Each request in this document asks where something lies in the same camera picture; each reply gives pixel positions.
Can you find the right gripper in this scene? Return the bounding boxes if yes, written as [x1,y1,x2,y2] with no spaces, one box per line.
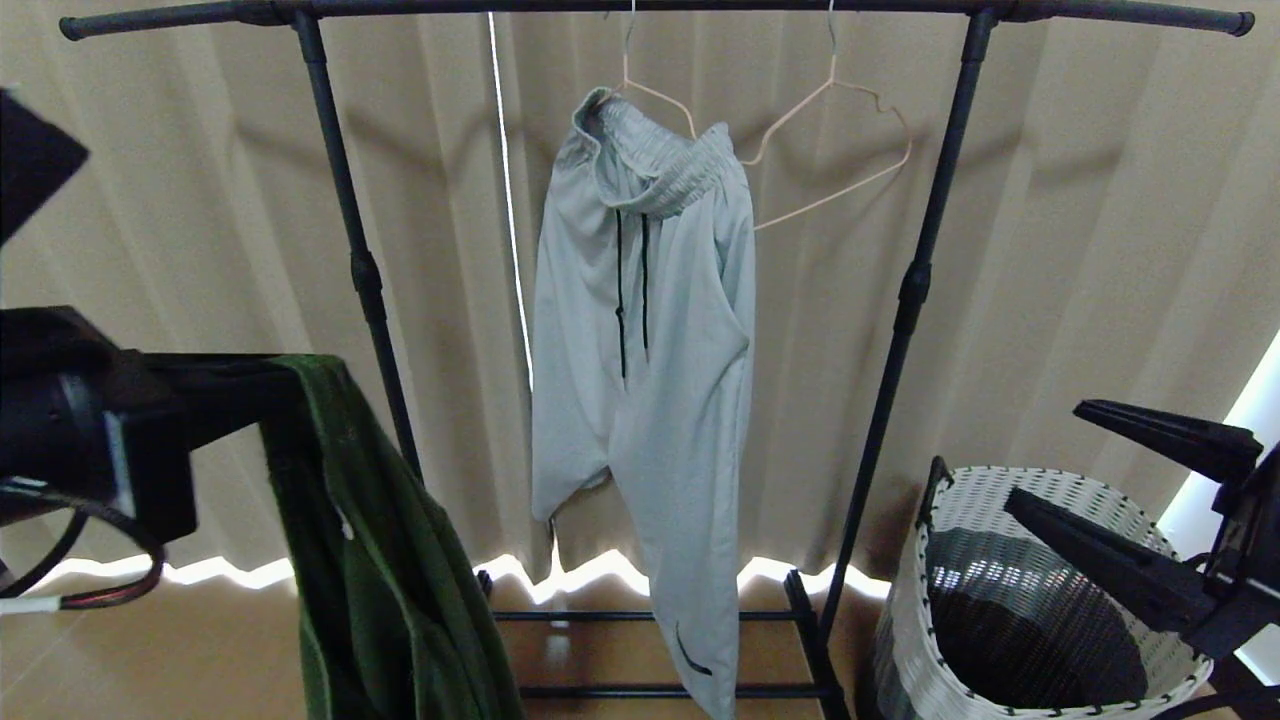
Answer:
[1005,400,1280,661]

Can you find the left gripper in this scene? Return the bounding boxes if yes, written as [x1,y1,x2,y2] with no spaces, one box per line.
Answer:
[0,305,198,546]

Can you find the green garment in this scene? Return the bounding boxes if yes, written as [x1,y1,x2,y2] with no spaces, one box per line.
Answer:
[258,353,526,720]

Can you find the pink clothes hanger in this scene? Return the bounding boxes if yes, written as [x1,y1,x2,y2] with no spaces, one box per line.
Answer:
[738,0,913,233]
[610,0,701,141]

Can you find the pale grey shorts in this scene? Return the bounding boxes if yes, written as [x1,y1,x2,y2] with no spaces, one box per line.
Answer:
[530,87,758,720]

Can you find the white laundry basket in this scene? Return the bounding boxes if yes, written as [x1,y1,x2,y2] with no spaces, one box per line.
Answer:
[868,455,1216,720]

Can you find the black clothes rack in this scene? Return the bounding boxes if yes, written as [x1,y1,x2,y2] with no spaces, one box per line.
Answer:
[58,0,1256,720]

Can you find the beige curtain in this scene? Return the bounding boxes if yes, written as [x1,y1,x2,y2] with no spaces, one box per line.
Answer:
[0,0,1280,603]

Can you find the black cable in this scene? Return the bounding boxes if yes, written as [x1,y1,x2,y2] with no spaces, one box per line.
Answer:
[0,478,168,613]
[1150,685,1280,720]

